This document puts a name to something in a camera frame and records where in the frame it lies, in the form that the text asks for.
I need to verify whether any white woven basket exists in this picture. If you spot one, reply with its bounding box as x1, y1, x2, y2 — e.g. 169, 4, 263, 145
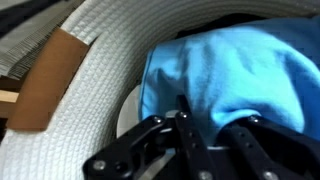
0, 0, 320, 180

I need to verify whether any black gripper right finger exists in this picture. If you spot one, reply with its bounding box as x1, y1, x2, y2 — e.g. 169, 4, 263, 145
216, 114, 320, 180

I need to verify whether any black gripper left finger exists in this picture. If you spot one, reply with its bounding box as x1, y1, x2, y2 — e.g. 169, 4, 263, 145
82, 94, 216, 180

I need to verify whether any blue cloth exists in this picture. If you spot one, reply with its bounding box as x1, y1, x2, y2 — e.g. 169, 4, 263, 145
138, 14, 320, 148

